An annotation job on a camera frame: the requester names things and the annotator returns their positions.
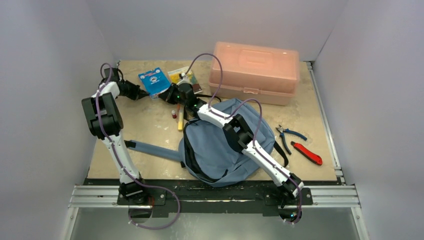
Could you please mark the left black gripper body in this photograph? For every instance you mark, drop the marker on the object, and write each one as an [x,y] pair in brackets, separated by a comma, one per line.
[131,90]

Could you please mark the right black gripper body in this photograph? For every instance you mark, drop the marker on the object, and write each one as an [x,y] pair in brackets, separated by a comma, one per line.
[168,94]

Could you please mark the yellow treehouse book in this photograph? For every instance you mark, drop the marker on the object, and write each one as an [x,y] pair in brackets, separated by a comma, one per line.
[174,78]

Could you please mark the blue treehouse book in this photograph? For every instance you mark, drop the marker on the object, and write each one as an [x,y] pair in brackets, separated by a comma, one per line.
[155,82]

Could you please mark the blue student backpack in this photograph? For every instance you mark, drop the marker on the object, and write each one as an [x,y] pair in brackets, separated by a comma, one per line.
[204,153]

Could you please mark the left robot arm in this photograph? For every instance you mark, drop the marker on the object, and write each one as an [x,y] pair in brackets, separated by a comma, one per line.
[105,122]

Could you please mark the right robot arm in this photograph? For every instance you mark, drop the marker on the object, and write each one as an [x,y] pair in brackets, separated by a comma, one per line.
[238,135]

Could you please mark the orange marker pen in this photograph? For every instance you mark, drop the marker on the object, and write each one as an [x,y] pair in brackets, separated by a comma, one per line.
[178,108]

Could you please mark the yellow highlighter pen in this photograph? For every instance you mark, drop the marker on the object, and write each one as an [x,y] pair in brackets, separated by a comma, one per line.
[180,120]

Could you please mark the pink plastic storage box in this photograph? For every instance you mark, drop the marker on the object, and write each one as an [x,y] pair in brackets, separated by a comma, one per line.
[242,71]

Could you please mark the red utility knife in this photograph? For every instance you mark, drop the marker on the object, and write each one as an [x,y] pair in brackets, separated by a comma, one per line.
[311,156]

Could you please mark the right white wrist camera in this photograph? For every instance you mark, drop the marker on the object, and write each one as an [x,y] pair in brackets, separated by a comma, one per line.
[184,79]

